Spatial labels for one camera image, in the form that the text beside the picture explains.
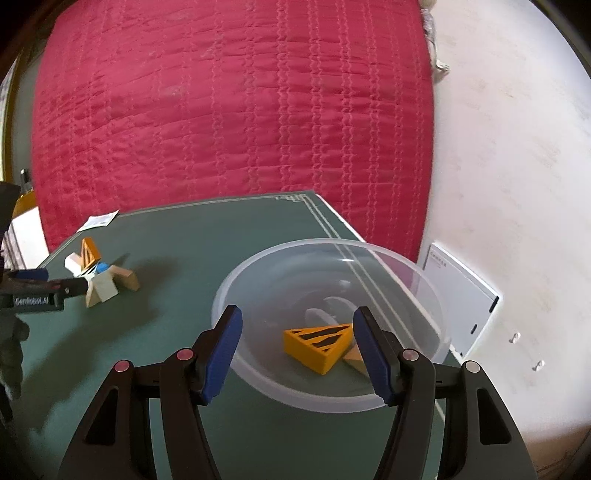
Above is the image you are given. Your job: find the blue block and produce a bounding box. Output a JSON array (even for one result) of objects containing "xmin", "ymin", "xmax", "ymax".
[{"xmin": 94, "ymin": 262, "xmax": 109, "ymax": 274}]

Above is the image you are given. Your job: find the long wooden block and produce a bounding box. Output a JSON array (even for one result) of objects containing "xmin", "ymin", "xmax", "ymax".
[{"xmin": 108, "ymin": 265, "xmax": 140, "ymax": 291}]

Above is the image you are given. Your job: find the plain wooden block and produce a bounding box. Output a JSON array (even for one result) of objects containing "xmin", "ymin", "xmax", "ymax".
[{"xmin": 342, "ymin": 344, "xmax": 369, "ymax": 377}]

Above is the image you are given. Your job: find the orange striped wedge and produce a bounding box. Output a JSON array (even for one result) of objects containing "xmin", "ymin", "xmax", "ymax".
[
  {"xmin": 80, "ymin": 237, "xmax": 101, "ymax": 271},
  {"xmin": 283, "ymin": 323, "xmax": 353, "ymax": 375}
]

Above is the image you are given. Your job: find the clear plastic bowl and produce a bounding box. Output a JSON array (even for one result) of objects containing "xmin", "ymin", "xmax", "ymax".
[{"xmin": 211, "ymin": 238, "xmax": 451, "ymax": 414}]

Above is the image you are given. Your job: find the left grey gloved hand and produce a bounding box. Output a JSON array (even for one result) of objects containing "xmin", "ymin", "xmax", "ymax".
[{"xmin": 0, "ymin": 313, "xmax": 30, "ymax": 400}]

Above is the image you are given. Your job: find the white cabinet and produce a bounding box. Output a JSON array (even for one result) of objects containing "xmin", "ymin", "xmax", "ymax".
[{"xmin": 2, "ymin": 207, "xmax": 49, "ymax": 269}]

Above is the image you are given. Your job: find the orange striped wedge on table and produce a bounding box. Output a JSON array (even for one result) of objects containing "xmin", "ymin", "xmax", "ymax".
[{"xmin": 80, "ymin": 237, "xmax": 101, "ymax": 271}]

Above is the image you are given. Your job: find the white striped wedge on table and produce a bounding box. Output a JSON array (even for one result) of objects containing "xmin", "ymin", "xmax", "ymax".
[{"xmin": 85, "ymin": 270, "xmax": 118, "ymax": 308}]

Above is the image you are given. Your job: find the white paper slip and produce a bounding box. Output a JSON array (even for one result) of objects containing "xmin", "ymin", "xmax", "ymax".
[{"xmin": 77, "ymin": 210, "xmax": 119, "ymax": 232}]

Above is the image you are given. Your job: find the white flat box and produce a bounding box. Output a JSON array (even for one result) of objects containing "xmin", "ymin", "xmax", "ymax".
[{"xmin": 424, "ymin": 243, "xmax": 501, "ymax": 359}]

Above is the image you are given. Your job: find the red quilted bedspread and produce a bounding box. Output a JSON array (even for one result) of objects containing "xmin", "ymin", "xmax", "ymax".
[{"xmin": 31, "ymin": 1, "xmax": 434, "ymax": 259}]

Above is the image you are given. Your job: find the green table mat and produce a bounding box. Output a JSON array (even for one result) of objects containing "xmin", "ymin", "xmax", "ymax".
[{"xmin": 13, "ymin": 192, "xmax": 394, "ymax": 479}]

